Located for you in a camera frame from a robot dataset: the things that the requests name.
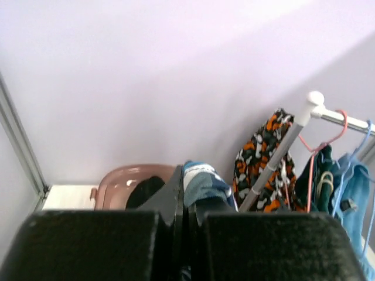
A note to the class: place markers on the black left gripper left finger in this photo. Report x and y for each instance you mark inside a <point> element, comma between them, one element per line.
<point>136,244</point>

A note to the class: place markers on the colourful patchwork shorts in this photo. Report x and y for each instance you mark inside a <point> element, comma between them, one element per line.
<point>204,191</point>

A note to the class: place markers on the white metal clothes rack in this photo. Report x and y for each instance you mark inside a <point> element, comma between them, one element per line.
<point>313,108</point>

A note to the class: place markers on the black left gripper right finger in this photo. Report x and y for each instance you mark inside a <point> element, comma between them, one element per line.
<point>227,245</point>

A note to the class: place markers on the pink plastic basket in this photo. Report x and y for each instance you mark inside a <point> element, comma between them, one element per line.
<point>117,186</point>

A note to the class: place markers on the dark green shorts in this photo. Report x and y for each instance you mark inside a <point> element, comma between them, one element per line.
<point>322,182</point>

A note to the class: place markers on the light blue shorts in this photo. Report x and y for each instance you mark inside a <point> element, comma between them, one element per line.
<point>354,205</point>

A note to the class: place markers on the orange black camouflage shorts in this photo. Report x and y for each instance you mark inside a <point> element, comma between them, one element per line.
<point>252,159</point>

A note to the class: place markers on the grey frame profile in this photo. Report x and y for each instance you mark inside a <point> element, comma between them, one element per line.
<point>19,140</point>

